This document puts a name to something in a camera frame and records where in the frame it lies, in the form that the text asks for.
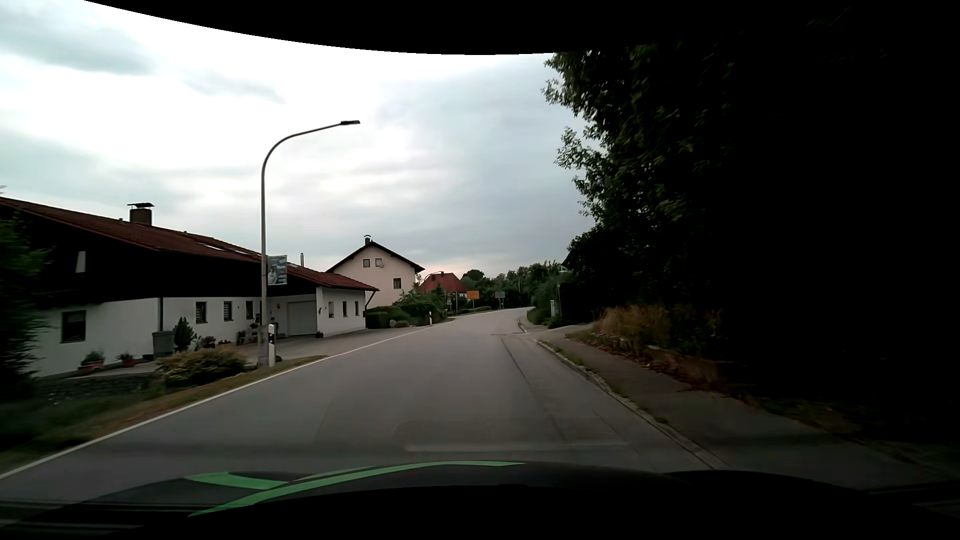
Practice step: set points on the yellow road sign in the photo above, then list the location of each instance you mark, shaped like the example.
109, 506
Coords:
472, 295

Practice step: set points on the distant trees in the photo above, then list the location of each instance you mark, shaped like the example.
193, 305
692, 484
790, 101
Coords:
510, 285

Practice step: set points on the red-roofed house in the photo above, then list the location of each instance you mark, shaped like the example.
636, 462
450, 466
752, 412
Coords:
445, 283

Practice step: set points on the cream gabled house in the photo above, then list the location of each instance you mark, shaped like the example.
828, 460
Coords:
379, 271

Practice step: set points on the trimmed green hedge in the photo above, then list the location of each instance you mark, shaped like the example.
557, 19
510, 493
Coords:
390, 316

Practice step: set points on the grey asphalt road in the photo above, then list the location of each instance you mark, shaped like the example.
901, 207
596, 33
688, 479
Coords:
450, 382

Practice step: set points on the paved house forecourt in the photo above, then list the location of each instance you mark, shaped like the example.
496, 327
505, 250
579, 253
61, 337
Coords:
322, 343

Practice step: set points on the dry grass bank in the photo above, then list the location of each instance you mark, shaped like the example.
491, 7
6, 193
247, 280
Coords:
645, 334

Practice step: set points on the car's own bonnet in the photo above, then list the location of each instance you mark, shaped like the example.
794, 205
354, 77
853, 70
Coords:
465, 499

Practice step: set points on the grey pavement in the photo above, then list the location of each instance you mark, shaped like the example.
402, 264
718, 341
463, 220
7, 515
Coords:
675, 397

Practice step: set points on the row of dark trees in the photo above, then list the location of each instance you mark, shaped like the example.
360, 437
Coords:
750, 210

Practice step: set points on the road markings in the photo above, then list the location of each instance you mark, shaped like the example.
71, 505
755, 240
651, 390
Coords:
225, 390

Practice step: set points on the low green bush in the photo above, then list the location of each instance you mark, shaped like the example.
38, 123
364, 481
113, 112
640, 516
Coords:
201, 366

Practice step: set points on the small conifer shrub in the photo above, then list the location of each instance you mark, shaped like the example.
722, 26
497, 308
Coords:
183, 334

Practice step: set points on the grey waste bin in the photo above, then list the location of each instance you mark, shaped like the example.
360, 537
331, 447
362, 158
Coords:
163, 343

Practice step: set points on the white house with red roof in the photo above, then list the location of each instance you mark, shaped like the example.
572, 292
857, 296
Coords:
120, 300

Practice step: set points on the grass verge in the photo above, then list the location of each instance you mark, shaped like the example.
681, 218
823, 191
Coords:
90, 420

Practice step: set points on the dark conifer tree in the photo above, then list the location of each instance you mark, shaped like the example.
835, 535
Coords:
13, 315

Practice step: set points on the lamp post with poster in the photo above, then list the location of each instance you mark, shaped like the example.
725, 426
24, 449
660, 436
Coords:
263, 262

